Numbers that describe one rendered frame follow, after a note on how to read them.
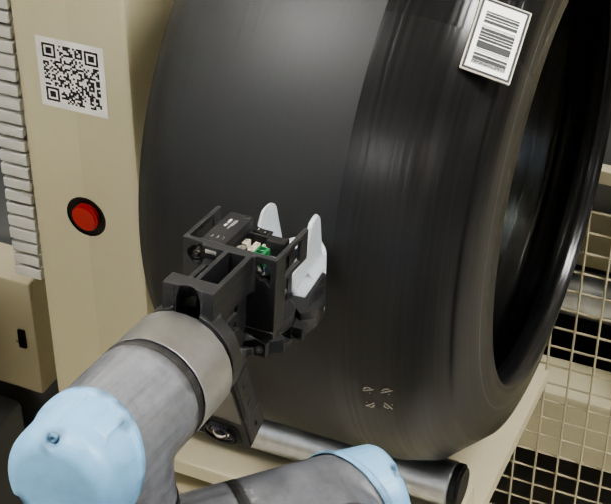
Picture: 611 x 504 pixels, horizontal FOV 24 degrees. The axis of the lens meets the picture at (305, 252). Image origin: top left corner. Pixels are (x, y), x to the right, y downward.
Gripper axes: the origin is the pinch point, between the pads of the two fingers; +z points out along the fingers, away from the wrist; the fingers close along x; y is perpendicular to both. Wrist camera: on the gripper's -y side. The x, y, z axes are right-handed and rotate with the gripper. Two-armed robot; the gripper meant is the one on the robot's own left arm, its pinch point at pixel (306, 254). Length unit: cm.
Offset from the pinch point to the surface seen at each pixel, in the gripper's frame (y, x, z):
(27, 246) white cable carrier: -23, 42, 25
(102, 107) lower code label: -2.7, 30.7, 21.4
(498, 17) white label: 17.5, -9.7, 11.2
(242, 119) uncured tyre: 8.3, 7.3, 3.2
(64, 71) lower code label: 0.3, 34.7, 21.1
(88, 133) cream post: -6.0, 32.6, 21.8
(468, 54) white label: 15.3, -8.5, 8.3
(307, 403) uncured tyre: -17.0, 0.9, 4.6
